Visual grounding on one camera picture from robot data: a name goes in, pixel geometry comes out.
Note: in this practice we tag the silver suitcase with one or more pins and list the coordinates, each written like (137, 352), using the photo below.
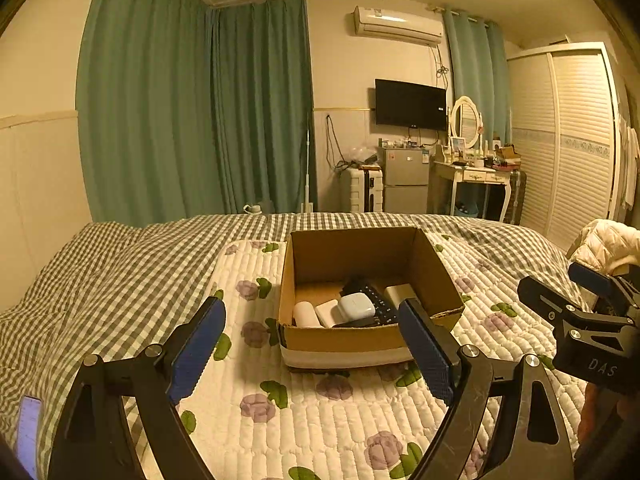
(515, 197)

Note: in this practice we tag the white cylindrical device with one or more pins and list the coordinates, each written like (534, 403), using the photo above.
(305, 314)

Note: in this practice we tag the black remote control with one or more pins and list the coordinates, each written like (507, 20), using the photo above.
(382, 305)

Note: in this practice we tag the white puffer jacket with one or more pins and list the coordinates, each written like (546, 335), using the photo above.
(607, 242)

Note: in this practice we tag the floral quilted mat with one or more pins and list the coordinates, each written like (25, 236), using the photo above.
(300, 425)

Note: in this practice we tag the small brown box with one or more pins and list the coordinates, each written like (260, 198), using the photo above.
(507, 155)

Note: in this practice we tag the light green curtain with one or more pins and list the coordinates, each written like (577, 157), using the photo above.
(475, 70)

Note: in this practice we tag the white pole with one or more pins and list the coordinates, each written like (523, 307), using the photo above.
(307, 160)

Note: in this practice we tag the white charger plug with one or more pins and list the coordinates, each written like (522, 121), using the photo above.
(327, 312)

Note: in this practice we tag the dark green curtain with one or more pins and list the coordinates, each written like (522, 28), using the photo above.
(200, 110)

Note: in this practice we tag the brown cardboard box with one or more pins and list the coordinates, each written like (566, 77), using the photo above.
(340, 345)

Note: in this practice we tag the smartphone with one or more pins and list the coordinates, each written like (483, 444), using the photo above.
(30, 435)

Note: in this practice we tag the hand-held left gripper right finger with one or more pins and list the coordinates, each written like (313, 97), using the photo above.
(425, 355)

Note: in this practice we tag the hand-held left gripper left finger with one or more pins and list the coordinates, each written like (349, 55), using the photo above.
(197, 355)

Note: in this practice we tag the white dressing table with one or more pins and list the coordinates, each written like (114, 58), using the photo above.
(470, 176)

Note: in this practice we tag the hanging white clothes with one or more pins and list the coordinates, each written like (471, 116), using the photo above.
(629, 160)

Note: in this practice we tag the white louvered wardrobe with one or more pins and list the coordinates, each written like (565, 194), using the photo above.
(570, 135)

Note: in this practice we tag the silver small fridge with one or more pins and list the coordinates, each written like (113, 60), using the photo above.
(402, 175)

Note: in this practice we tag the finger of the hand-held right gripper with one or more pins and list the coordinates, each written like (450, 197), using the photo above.
(540, 295)
(590, 277)

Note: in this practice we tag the white air conditioner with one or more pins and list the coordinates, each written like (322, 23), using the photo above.
(397, 25)

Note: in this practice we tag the white earbuds case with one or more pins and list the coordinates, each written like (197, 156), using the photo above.
(357, 305)

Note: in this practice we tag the white oval mirror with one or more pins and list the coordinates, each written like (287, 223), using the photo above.
(466, 120)

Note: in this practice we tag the black wall television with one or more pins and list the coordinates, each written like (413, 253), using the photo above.
(410, 104)

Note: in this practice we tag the white suitcase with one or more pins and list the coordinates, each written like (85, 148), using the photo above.
(357, 190)

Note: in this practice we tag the silver power bank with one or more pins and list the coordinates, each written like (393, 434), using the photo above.
(400, 292)

